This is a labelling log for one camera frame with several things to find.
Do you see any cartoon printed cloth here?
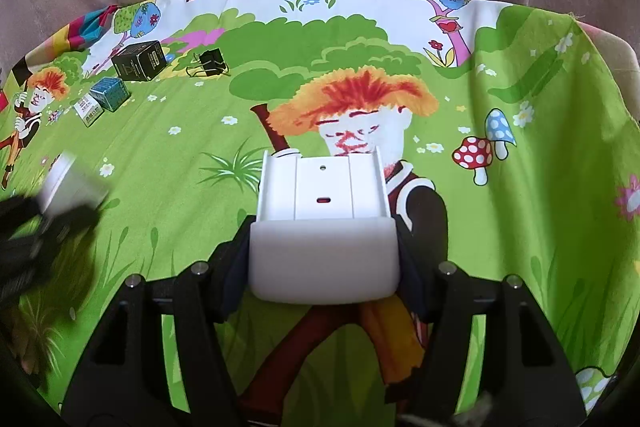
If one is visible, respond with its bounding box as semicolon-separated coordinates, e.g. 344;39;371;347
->
0;0;640;418

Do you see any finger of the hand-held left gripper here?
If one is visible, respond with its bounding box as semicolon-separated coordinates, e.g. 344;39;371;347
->
37;202;102;240

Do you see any white rounded plastic case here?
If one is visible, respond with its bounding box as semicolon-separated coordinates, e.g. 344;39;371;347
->
249;147;401;305

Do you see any beige cushion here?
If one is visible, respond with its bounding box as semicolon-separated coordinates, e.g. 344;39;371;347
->
580;19;640;75

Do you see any white box with orange print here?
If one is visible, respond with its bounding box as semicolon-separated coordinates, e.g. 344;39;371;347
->
73;94;104;128

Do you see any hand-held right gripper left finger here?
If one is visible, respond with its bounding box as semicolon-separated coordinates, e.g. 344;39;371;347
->
60;214;256;427

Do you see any black binder clip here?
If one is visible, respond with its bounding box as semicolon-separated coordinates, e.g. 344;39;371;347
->
186;49;231;78

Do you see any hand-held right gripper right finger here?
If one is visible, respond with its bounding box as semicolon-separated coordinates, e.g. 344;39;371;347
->
395;217;586;427

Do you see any plain white box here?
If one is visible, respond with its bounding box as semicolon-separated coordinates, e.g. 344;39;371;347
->
37;152;108;212

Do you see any blue box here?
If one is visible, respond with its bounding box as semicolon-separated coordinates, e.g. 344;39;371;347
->
89;77;132;112

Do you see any black box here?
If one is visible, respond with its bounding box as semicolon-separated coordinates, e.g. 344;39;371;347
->
111;40;168;82

